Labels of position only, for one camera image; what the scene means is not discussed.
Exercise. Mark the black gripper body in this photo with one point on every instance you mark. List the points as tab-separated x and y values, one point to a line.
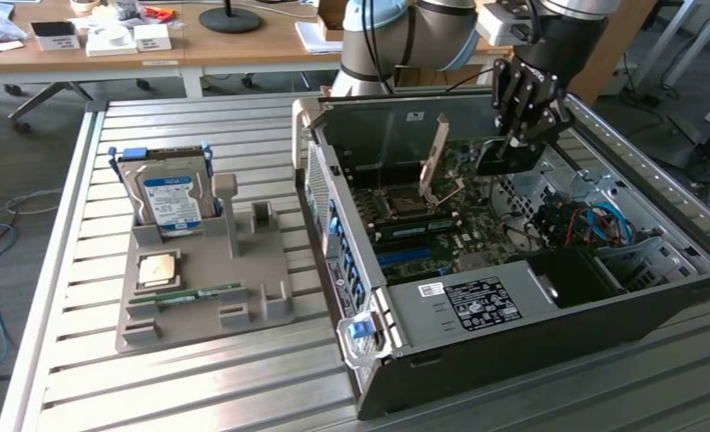
565	45

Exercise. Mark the graphics card with metal bracket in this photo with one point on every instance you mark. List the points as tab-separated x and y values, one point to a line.
505	162

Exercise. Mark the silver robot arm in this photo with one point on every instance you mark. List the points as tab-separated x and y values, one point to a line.
391	40

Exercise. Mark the wooden cabinet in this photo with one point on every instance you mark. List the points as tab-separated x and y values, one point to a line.
589	87

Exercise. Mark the silver drive cage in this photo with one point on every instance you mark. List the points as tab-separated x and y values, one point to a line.
571	189

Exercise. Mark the green motherboard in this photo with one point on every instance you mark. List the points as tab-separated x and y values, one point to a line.
475	234

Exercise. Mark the CPU socket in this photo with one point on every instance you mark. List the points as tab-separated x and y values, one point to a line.
403	202

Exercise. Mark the dark RAM stick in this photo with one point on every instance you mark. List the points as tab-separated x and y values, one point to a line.
421	228

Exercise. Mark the white paper stack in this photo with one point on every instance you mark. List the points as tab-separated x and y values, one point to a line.
316	42

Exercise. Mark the brown cardboard box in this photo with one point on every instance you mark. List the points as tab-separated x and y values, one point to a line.
331	13

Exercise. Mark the silver disk bay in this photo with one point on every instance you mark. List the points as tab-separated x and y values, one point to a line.
649	256

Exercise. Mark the long expansion slot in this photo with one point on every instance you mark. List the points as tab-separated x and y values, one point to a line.
405	256

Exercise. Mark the black lamp base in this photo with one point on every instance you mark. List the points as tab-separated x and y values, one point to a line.
232	22

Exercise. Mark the grey power supply unit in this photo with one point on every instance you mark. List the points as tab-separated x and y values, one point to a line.
415	315

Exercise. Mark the blue case latch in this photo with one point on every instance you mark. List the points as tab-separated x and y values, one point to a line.
359	329

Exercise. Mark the black open PC case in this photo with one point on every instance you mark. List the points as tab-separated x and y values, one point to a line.
511	373

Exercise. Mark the small white box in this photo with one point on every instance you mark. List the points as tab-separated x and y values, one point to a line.
152	40

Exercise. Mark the red orange object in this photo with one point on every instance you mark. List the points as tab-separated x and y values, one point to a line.
160	14

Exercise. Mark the hard disk in blue caddy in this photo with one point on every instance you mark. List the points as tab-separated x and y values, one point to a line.
163	198

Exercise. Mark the grey parts rack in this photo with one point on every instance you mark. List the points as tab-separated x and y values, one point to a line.
211	279

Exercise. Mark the white tape roll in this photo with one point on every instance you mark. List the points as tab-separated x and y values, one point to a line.
121	38

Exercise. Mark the flat white box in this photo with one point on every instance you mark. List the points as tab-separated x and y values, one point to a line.
112	50

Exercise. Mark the green RAM stick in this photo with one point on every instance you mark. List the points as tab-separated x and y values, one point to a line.
184	297

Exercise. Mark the CPU chip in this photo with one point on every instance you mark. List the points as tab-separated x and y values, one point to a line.
156	271

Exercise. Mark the beige tape roll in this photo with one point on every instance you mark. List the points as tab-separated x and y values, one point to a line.
76	8

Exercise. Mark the white box black top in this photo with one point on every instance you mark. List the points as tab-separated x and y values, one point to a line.
54	40

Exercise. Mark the white card red print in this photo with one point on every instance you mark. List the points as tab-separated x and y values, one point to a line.
1	47

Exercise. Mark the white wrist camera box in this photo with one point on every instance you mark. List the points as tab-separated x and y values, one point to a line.
503	27

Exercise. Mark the wooden desk white frame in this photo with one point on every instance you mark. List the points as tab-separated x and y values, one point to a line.
61	63
259	49

